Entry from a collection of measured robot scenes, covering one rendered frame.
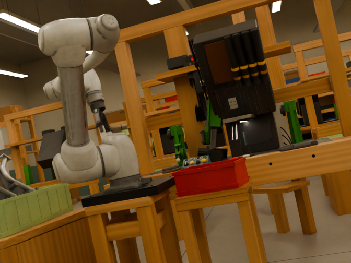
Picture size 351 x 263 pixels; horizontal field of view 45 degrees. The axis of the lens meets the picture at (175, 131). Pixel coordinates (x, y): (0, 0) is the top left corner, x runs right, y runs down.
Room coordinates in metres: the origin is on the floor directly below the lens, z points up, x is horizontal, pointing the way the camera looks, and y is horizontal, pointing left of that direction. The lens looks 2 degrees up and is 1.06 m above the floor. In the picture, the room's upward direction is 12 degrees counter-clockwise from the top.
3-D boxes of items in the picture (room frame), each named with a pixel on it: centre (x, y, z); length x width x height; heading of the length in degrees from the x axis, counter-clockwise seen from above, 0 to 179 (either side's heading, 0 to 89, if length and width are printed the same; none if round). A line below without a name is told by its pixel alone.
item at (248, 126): (2.71, -0.48, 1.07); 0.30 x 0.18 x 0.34; 75
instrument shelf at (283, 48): (2.86, -0.41, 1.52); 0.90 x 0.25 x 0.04; 75
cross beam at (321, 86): (2.96, -0.44, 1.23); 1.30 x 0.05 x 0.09; 75
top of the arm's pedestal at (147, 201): (2.07, 0.29, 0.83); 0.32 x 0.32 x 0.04; 75
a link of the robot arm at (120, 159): (2.06, 0.30, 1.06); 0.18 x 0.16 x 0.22; 111
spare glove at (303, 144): (2.25, -0.62, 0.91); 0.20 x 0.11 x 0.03; 79
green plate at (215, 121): (2.57, -0.25, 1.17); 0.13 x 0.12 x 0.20; 75
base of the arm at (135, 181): (2.06, 0.27, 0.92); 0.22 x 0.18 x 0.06; 76
